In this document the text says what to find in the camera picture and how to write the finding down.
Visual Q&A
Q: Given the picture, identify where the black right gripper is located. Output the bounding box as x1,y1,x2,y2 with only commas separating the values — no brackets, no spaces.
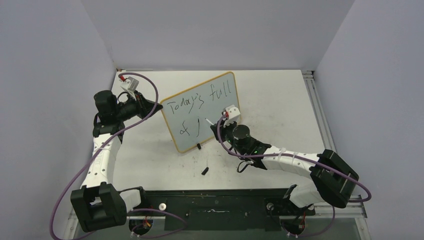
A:
211,116,247,156

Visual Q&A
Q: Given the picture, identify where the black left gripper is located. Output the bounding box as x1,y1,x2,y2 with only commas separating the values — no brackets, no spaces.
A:
114,90,163,122

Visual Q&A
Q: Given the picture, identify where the black marker cap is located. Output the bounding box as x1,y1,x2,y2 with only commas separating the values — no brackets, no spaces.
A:
201,167,209,176

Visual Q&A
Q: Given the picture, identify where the yellow-framed whiteboard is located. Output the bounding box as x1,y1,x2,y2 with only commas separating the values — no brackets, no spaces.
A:
160,71,240,153

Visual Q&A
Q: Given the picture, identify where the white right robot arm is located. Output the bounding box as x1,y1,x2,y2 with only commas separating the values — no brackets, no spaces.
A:
210,122,359,214

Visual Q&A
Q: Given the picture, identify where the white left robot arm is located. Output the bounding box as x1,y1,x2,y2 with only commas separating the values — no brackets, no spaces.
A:
70,90,163,233

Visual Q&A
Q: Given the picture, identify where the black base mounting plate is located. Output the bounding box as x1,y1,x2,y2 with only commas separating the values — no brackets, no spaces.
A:
129,188,323,231

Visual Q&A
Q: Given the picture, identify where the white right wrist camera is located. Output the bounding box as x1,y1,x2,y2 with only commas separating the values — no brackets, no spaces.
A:
224,105,241,127

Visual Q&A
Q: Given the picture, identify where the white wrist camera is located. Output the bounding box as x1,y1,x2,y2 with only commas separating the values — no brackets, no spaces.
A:
119,76,139,99
224,105,241,127

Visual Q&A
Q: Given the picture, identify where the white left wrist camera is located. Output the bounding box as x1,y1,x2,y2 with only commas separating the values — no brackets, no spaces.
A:
119,76,139,99

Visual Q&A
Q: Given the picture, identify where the aluminium rail frame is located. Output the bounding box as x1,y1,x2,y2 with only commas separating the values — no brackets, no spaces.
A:
301,70,368,219

